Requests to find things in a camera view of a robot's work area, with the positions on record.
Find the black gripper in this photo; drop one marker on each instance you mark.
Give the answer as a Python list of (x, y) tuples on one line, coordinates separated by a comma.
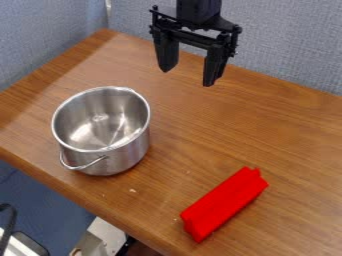
[(194, 23)]

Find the red block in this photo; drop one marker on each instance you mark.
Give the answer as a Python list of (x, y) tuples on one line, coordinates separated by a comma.
[(216, 207)]

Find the white grey box under table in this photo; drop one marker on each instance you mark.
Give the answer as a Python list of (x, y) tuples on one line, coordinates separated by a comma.
[(101, 240)]

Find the metal pot with handle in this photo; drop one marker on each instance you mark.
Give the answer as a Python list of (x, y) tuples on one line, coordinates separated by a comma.
[(100, 127)]

